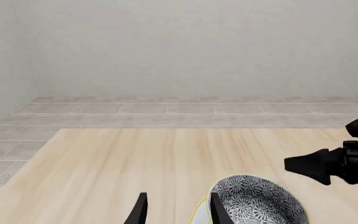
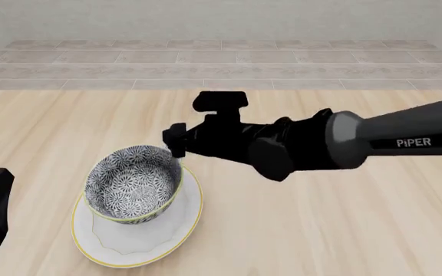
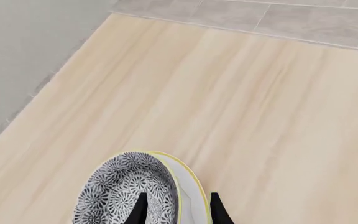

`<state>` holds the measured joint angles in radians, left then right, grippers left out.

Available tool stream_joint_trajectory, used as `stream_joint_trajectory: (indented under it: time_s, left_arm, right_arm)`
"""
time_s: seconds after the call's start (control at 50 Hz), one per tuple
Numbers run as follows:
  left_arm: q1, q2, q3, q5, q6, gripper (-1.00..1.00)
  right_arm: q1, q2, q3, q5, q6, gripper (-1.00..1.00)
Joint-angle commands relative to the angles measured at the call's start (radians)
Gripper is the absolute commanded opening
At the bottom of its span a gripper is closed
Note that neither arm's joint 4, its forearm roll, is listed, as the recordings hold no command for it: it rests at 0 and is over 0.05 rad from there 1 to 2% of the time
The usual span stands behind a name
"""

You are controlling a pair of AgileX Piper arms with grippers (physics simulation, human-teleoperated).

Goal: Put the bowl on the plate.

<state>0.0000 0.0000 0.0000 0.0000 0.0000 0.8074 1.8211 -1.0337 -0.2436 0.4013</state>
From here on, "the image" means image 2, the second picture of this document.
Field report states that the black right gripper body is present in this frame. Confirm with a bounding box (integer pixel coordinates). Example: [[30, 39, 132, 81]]
[[183, 122, 253, 163]]

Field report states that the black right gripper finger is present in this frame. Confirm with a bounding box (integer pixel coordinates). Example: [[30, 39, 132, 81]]
[[162, 122, 188, 159]]

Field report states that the black white patterned bowl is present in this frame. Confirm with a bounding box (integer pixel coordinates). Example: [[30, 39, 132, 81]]
[[84, 145, 185, 226]]

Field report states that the white plate with yellow rim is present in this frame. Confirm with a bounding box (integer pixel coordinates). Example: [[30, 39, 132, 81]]
[[71, 163, 204, 269]]

